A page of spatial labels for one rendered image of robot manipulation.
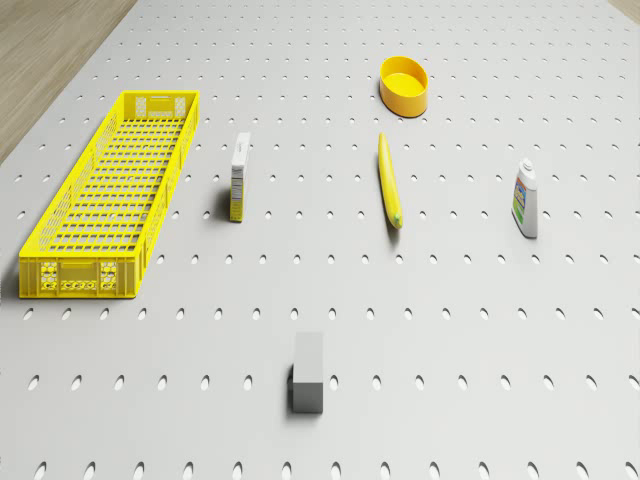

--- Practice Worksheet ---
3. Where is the yellow and white box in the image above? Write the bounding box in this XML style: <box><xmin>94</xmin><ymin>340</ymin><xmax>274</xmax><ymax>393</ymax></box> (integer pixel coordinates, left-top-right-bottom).
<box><xmin>229</xmin><ymin>131</ymin><xmax>252</xmax><ymax>224</ymax></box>

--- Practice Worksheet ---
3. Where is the small white bottle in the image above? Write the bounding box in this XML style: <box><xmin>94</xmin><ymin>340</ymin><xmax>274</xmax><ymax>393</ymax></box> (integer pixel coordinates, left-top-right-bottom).
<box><xmin>510</xmin><ymin>158</ymin><xmax>540</xmax><ymax>239</ymax></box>

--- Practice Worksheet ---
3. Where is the banana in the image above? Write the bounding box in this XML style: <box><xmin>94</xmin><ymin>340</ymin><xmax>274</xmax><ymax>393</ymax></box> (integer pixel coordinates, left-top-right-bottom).
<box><xmin>377</xmin><ymin>131</ymin><xmax>404</xmax><ymax>231</ymax></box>

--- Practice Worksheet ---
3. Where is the yellow bowl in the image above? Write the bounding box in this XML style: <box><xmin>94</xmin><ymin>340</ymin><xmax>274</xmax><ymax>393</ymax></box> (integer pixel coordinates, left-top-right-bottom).
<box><xmin>378</xmin><ymin>55</ymin><xmax>430</xmax><ymax>120</ymax></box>

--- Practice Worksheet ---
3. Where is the grey cube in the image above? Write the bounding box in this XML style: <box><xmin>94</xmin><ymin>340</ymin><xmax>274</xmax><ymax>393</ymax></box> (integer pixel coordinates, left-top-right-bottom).
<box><xmin>289</xmin><ymin>331</ymin><xmax>325</xmax><ymax>415</ymax></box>

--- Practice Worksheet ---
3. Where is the yellow basket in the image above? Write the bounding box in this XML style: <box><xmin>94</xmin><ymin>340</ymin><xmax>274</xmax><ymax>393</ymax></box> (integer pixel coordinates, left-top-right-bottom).
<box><xmin>18</xmin><ymin>89</ymin><xmax>201</xmax><ymax>300</ymax></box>

